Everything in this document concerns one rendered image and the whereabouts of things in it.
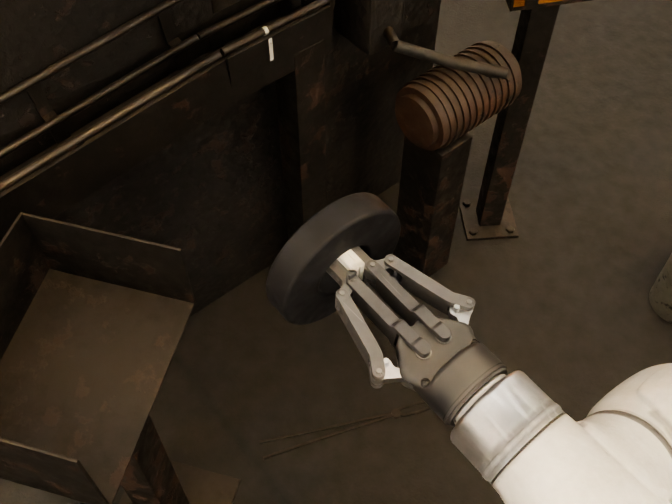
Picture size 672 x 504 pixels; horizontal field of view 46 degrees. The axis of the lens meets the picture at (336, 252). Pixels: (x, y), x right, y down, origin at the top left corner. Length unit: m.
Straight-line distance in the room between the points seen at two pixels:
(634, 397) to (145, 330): 0.56
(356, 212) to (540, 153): 1.34
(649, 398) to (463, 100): 0.75
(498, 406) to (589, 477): 0.09
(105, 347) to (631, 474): 0.61
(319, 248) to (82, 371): 0.39
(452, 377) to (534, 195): 1.29
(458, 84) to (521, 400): 0.80
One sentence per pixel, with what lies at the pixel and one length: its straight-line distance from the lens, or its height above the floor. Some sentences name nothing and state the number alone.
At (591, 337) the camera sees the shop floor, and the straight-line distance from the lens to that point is 1.75.
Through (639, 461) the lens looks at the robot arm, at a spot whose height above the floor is 0.82.
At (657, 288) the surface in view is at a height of 0.06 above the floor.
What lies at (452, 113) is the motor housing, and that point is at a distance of 1.37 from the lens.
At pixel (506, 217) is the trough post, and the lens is 1.88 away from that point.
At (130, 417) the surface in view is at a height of 0.60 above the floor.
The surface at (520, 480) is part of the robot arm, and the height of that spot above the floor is 0.82.
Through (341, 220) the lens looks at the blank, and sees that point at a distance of 0.73.
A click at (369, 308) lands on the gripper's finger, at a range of 0.75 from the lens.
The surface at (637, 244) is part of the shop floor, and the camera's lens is 1.92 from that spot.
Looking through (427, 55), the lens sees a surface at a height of 0.58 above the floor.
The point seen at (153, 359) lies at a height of 0.60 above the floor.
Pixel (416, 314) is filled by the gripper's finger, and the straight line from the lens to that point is 0.74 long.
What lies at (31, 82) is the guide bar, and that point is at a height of 0.74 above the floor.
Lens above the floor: 1.44
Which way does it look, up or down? 54 degrees down
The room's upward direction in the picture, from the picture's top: straight up
